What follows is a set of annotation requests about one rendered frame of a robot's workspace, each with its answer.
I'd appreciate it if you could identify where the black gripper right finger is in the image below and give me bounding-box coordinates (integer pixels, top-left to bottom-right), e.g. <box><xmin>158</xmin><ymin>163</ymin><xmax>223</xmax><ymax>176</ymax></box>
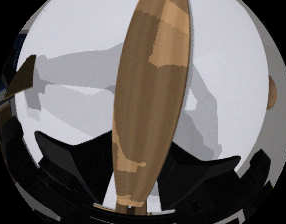
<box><xmin>156</xmin><ymin>141</ymin><xmax>241</xmax><ymax>212</ymax></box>

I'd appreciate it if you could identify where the brown wooden post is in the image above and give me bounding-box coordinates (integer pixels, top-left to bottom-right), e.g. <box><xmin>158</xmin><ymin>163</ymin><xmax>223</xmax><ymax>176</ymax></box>
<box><xmin>115</xmin><ymin>198</ymin><xmax>148</xmax><ymax>216</ymax></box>

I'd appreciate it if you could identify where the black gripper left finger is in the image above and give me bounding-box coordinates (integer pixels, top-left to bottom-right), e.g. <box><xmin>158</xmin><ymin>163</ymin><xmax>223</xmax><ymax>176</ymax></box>
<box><xmin>34</xmin><ymin>129</ymin><xmax>114</xmax><ymax>205</ymax></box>

